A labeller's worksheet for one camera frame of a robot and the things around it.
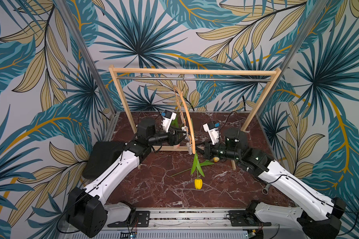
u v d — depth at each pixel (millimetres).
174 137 617
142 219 732
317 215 392
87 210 380
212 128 574
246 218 663
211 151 565
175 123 625
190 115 1157
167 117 620
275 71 523
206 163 925
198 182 627
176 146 837
